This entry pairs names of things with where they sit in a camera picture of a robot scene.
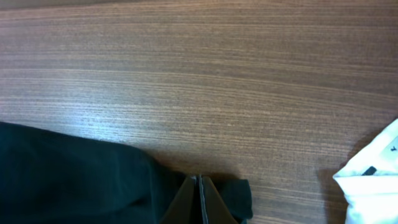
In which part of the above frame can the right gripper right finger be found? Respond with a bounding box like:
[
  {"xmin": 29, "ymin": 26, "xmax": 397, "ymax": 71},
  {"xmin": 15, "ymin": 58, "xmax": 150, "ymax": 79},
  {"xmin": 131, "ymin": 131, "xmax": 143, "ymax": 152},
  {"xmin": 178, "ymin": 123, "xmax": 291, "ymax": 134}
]
[{"xmin": 198, "ymin": 175, "xmax": 238, "ymax": 224}]

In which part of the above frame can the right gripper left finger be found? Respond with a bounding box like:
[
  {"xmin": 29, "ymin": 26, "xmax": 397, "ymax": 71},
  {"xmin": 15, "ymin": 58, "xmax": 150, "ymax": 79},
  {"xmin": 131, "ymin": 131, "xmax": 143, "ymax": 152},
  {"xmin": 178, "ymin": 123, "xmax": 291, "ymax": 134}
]
[{"xmin": 160, "ymin": 177, "xmax": 199, "ymax": 224}]

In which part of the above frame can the black t-shirt with logo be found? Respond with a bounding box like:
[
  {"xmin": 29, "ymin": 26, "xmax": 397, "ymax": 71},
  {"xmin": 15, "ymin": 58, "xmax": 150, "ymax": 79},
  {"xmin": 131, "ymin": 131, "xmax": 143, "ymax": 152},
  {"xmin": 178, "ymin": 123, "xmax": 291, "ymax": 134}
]
[{"xmin": 1, "ymin": 123, "xmax": 253, "ymax": 223}]

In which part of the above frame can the white t-shirt black lettering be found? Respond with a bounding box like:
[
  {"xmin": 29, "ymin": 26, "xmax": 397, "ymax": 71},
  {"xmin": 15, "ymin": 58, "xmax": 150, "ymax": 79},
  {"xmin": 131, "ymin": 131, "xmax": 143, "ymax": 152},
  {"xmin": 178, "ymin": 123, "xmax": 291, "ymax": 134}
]
[{"xmin": 333, "ymin": 120, "xmax": 397, "ymax": 224}]

